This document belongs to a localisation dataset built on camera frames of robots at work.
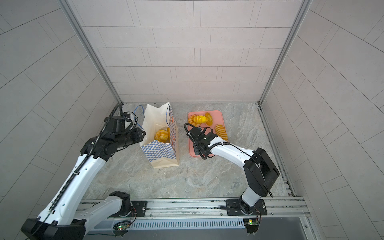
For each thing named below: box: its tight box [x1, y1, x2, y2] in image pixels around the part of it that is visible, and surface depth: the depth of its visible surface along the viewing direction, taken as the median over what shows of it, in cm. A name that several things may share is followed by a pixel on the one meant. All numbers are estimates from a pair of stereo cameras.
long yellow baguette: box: [165, 127, 171, 144], surface depth 94 cm
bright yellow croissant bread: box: [192, 115, 209, 124], surface depth 101 cm
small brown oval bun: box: [204, 112, 213, 126], surface depth 102 cm
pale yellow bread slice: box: [154, 130, 169, 143], surface depth 93 cm
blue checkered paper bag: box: [139, 101, 179, 169], surface depth 80 cm
